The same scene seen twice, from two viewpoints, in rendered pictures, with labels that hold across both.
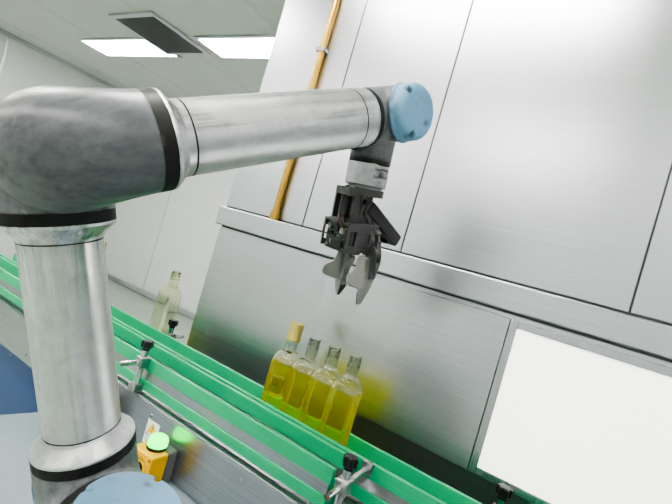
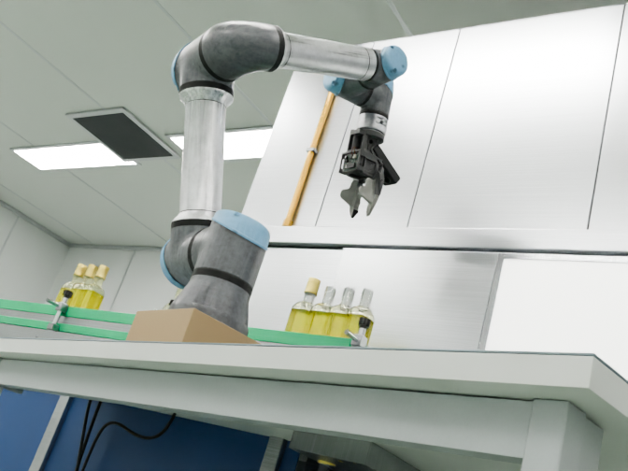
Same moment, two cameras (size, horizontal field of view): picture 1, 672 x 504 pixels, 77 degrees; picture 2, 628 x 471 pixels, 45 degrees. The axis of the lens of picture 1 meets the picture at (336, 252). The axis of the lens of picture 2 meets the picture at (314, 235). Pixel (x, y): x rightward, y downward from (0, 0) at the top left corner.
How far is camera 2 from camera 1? 1.23 m
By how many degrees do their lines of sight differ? 24
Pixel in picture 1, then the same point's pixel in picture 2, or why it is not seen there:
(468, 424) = (470, 342)
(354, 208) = (363, 143)
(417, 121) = (397, 64)
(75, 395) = (207, 180)
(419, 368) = (426, 310)
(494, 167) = (480, 151)
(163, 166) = (278, 50)
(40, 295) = (200, 123)
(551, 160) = (522, 139)
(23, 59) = not seen: outside the picture
